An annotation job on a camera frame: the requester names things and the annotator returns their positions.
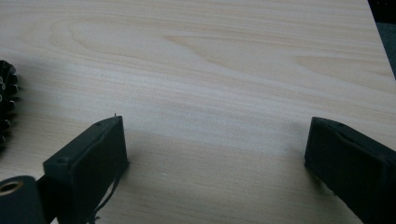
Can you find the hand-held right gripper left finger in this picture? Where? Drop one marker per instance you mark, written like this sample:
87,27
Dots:
84,161

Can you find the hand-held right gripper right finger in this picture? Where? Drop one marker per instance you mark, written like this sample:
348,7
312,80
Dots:
351,165

